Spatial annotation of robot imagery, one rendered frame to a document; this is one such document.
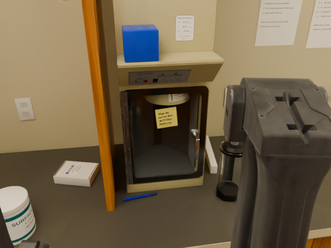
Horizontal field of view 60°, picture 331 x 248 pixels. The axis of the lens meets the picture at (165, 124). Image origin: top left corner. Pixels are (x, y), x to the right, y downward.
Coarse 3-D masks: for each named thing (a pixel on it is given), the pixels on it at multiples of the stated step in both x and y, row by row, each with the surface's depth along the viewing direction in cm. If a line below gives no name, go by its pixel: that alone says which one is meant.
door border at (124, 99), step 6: (126, 96) 98; (120, 102) 98; (126, 102) 99; (126, 108) 100; (126, 114) 101; (126, 120) 102; (126, 126) 103; (126, 132) 104; (126, 138) 105; (126, 144) 106; (126, 150) 107; (126, 156) 108; (126, 168) 110; (126, 174) 112; (132, 180) 114
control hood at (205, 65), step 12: (120, 60) 85; (168, 60) 86; (180, 60) 86; (192, 60) 86; (204, 60) 86; (216, 60) 86; (120, 72) 85; (192, 72) 91; (204, 72) 92; (216, 72) 92; (120, 84) 93; (144, 84) 95; (156, 84) 96
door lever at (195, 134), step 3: (195, 132) 108; (192, 135) 108; (195, 135) 107; (195, 138) 105; (198, 138) 104; (195, 141) 105; (198, 141) 104; (195, 144) 105; (198, 144) 105; (195, 147) 106; (198, 147) 106; (195, 150) 106; (198, 150) 106; (195, 153) 107; (198, 153) 107; (195, 156) 107; (198, 156) 108
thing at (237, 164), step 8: (224, 160) 107; (232, 160) 105; (240, 160) 105; (224, 168) 108; (232, 168) 106; (240, 168) 107; (224, 176) 110; (232, 176) 108; (224, 184) 111; (232, 184) 110; (224, 192) 113; (232, 192) 112
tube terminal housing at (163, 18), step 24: (120, 0) 85; (144, 0) 86; (168, 0) 87; (192, 0) 88; (216, 0) 89; (120, 24) 88; (144, 24) 89; (168, 24) 90; (120, 48) 91; (168, 48) 94; (192, 48) 95
